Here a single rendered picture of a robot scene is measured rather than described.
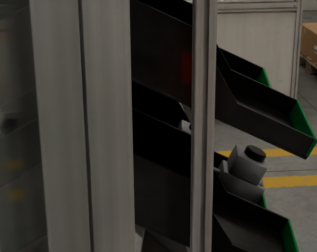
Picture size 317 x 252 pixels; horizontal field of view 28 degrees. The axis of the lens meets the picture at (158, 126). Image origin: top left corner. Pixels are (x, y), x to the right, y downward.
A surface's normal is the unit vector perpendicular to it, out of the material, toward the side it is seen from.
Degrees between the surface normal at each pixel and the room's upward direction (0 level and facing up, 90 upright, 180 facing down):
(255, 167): 90
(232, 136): 0
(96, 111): 90
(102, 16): 90
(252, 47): 90
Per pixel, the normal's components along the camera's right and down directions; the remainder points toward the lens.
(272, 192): 0.00, -0.94
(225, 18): 0.10, 0.35
